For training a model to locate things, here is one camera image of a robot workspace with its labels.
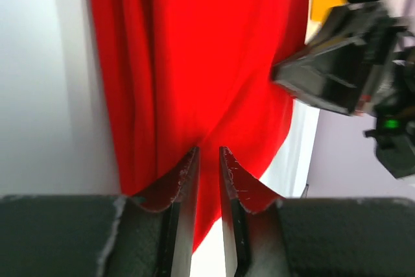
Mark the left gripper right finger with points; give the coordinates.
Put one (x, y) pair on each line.
(268, 235)

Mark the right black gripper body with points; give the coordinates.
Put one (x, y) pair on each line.
(389, 90)

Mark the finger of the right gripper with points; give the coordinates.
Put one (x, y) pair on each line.
(359, 30)
(330, 73)

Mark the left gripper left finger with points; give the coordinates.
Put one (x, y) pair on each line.
(147, 234)

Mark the red t shirt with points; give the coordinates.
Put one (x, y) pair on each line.
(179, 74)

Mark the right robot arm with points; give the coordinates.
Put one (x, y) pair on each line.
(394, 141)

